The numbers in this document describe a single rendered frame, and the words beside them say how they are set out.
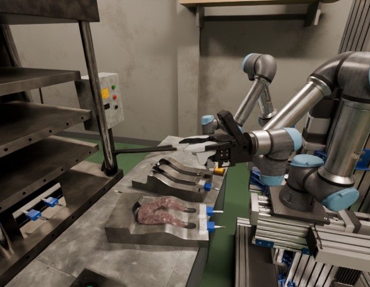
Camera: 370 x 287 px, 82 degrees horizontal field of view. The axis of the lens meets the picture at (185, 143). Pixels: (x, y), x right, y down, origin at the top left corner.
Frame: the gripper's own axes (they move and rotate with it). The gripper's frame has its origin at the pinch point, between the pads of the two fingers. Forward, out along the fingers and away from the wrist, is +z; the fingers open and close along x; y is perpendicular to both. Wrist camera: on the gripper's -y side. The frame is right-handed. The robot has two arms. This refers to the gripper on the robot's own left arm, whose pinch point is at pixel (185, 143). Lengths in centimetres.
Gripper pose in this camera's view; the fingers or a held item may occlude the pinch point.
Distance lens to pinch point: 59.4
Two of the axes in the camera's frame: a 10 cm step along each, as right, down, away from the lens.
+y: 0.3, 9.5, 3.2
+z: -9.8, 1.0, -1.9
